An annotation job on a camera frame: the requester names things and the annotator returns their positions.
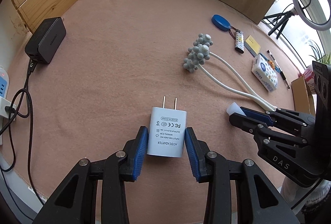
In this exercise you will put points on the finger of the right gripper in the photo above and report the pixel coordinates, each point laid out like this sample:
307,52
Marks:
263,117

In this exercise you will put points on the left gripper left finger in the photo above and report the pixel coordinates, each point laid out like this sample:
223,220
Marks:
74,200

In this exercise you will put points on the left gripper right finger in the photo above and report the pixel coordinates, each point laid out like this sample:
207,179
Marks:
258,200

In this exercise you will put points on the white translucent cap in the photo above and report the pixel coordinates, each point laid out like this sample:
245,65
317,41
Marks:
234,108

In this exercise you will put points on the patterned tissue pack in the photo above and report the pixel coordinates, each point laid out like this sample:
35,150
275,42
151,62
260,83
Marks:
264,73

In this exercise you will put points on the blue folding phone stand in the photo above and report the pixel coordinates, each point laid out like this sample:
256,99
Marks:
265,58

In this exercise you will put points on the white power adapter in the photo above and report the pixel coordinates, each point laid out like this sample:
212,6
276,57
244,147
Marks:
167,131

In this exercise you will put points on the patterned lighter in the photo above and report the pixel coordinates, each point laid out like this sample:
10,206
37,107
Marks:
239,42

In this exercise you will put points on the white neck massager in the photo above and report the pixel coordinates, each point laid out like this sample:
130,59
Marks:
200,57

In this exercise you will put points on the blue round tin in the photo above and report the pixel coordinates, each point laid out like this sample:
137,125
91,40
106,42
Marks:
220,22

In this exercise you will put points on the white gloved hand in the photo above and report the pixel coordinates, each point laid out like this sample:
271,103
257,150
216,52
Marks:
292,193

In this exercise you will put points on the cardboard box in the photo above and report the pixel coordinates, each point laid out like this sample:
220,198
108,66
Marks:
302,96

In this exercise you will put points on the black gel pen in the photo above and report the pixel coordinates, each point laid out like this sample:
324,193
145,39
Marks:
279,68

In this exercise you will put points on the orange cartoon figurine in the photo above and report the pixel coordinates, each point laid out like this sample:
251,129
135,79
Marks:
272,64

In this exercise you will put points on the red white flower pot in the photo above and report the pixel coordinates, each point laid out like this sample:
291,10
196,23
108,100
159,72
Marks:
308,76

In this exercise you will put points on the yellow black ruler card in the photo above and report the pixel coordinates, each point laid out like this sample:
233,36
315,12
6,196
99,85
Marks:
252,46

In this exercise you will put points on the green spider plant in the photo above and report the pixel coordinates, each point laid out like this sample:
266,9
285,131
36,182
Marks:
318,55

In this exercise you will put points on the black tripod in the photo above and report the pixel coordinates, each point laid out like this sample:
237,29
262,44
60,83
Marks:
281,19

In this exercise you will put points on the pink bed blanket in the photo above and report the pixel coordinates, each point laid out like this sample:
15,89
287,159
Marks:
119,59

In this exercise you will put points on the white power strip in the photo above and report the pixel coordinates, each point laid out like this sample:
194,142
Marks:
4,84

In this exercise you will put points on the black charger brick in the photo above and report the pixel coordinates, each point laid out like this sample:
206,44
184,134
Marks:
45,41

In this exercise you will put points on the white ring light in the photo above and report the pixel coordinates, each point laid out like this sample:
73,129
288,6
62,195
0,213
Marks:
314,25

